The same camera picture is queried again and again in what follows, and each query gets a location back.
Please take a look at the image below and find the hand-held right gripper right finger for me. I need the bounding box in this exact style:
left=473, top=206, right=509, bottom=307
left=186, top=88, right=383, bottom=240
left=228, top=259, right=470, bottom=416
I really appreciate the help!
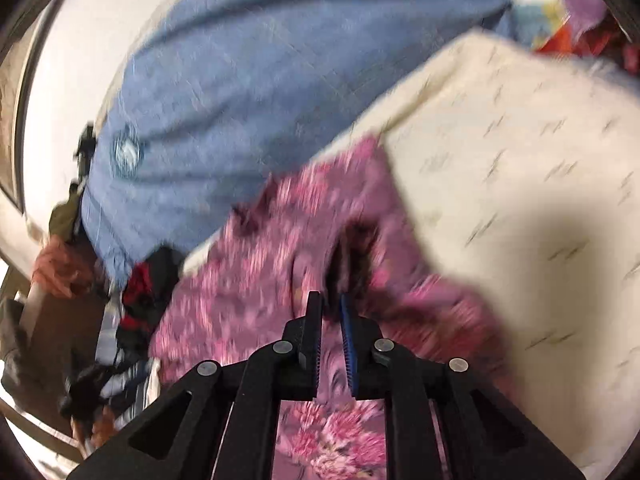
left=340, top=293, right=587, bottom=480

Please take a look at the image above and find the blue denim cloth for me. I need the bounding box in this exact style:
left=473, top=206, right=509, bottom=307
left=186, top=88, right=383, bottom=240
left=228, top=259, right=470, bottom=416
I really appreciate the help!
left=82, top=0, right=521, bottom=286

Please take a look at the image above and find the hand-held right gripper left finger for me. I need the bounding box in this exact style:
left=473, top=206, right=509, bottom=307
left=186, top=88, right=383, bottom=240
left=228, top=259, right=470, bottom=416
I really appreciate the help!
left=67, top=291, right=324, bottom=480

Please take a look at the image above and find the cream printed bed sheet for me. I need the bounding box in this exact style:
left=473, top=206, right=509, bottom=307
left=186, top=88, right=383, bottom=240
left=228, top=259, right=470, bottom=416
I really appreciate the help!
left=182, top=30, right=640, bottom=480

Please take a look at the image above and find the olive green cloth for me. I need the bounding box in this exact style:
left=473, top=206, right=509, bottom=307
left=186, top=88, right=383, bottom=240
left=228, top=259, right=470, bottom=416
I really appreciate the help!
left=49, top=194, right=87, bottom=247

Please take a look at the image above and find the blue white striped cloth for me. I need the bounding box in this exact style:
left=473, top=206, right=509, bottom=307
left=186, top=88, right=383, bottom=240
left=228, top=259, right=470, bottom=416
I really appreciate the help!
left=95, top=310, right=162, bottom=413

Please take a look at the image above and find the pink floral garment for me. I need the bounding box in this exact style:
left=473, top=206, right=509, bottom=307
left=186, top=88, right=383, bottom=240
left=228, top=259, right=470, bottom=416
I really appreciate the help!
left=150, top=135, right=506, bottom=480

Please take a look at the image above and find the white colourful printed cloth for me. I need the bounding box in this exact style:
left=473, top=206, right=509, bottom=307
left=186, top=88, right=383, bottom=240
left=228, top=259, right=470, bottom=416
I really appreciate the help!
left=505, top=0, right=571, bottom=52

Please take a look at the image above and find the red orange cloth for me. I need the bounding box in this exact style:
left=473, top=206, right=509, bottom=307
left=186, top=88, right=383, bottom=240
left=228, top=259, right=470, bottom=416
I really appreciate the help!
left=536, top=24, right=632, bottom=72

